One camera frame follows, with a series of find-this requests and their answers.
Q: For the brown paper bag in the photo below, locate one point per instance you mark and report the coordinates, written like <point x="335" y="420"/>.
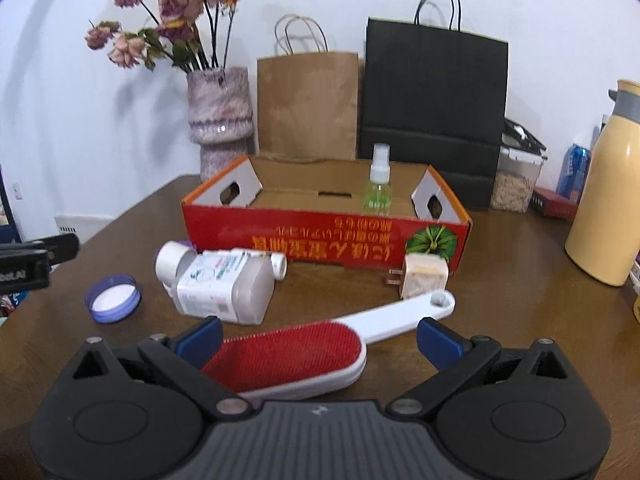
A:
<point x="307" y="105"/>

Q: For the blue plastic lid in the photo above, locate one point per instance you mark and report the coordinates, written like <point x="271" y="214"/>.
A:
<point x="112" y="299"/>

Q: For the large white plastic bottle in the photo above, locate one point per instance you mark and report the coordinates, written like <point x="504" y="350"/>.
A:
<point x="225" y="287"/>

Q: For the white power adapter plug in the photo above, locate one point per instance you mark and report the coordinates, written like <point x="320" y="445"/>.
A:
<point x="420" y="276"/>

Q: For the red cardboard box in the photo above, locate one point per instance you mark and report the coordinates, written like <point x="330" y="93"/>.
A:
<point x="325" y="232"/>

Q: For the green spray bottle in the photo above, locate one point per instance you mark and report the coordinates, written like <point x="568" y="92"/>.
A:
<point x="378" y="185"/>

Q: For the clear white plastic bottle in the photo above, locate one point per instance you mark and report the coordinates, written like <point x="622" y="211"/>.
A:
<point x="290" y="355"/>

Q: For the small white spray bottle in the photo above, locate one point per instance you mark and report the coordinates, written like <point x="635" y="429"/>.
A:
<point x="275" y="264"/>

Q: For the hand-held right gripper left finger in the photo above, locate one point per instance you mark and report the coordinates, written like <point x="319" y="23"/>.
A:
<point x="202" y="340"/>

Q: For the yellow thermos jug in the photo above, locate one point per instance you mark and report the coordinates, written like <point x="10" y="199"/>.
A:
<point x="607" y="185"/>

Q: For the blue drink can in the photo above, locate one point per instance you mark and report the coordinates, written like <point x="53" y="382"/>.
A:
<point x="575" y="167"/>

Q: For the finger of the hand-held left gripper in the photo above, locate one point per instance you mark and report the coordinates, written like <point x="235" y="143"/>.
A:
<point x="62" y="249"/>

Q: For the black paper bag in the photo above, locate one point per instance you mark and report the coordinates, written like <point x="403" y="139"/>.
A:
<point x="435" y="100"/>

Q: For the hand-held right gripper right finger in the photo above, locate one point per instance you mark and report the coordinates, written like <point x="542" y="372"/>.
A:
<point x="440" y="342"/>

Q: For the mottled purple ceramic vase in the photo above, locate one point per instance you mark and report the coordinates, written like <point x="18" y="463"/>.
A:
<point x="218" y="115"/>

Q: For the dried rose bouquet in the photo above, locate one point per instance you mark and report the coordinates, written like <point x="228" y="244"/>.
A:
<point x="170" y="10"/>

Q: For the clear food storage container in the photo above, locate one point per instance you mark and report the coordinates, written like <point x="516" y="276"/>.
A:
<point x="517" y="175"/>

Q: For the white wall outlet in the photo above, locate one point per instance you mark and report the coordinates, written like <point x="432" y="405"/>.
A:
<point x="17" y="190"/>

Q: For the flat red box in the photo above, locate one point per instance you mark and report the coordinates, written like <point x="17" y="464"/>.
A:
<point x="552" y="203"/>

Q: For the white tape roll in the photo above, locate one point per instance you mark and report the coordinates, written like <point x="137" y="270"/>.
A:
<point x="172" y="261"/>

